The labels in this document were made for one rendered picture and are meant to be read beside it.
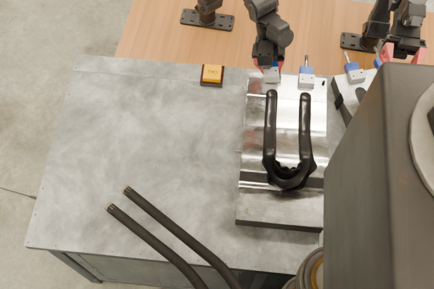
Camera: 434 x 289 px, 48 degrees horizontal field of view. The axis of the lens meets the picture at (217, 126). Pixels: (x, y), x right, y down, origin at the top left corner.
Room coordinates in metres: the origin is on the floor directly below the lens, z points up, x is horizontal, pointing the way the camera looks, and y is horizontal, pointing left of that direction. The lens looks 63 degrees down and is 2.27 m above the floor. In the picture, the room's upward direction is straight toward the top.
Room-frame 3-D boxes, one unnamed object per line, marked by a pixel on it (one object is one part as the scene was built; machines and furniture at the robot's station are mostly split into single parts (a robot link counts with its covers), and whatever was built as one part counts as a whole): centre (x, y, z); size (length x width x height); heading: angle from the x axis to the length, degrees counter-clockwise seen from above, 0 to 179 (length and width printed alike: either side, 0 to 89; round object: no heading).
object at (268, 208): (0.64, -0.21, 0.87); 0.50 x 0.26 x 0.14; 174
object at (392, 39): (0.80, -0.50, 1.20); 0.10 x 0.07 x 0.07; 79
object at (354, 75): (0.94, -0.46, 0.86); 0.13 x 0.05 x 0.05; 11
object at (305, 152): (0.65, -0.22, 0.92); 0.35 x 0.16 x 0.09; 174
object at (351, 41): (1.07, -0.55, 0.84); 0.20 x 0.07 x 0.08; 79
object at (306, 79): (0.90, -0.30, 0.89); 0.13 x 0.05 x 0.05; 174
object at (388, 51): (0.74, -0.47, 1.19); 0.09 x 0.07 x 0.07; 169
